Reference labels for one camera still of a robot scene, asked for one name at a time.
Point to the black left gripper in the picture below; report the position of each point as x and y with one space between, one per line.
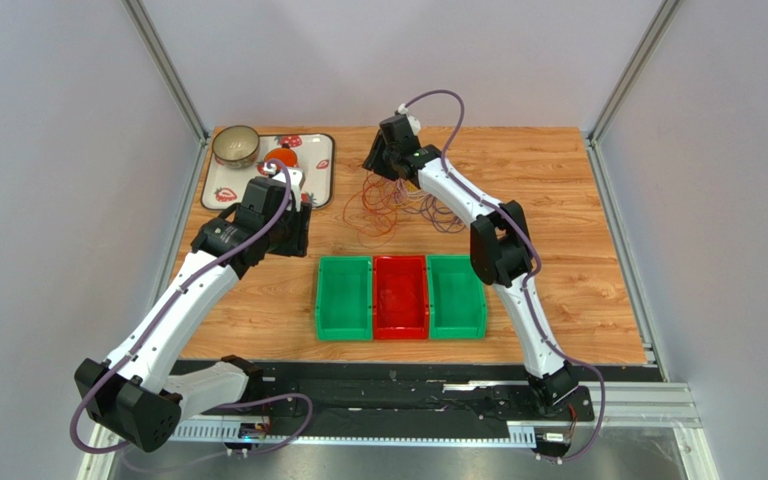
298 243

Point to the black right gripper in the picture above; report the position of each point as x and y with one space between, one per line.
379 159

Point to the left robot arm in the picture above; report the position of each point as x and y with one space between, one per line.
133 392

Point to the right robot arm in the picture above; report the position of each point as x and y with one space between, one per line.
501 253

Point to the left green plastic bin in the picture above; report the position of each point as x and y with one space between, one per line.
343 307

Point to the green plastic bin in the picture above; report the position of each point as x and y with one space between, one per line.
343 307
457 299

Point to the orange glass cup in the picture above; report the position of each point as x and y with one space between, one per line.
285 155

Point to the white strawberry tray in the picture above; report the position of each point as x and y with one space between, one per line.
223 186

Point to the ceramic bowl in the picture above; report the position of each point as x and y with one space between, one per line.
236 146

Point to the red plastic bin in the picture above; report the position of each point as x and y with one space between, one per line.
400 298

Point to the right green plastic bin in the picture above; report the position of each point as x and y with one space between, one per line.
457 299

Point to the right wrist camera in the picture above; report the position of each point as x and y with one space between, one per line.
400 132

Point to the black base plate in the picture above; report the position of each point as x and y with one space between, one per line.
506 401

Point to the aluminium frame rail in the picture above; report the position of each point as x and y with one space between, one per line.
646 428

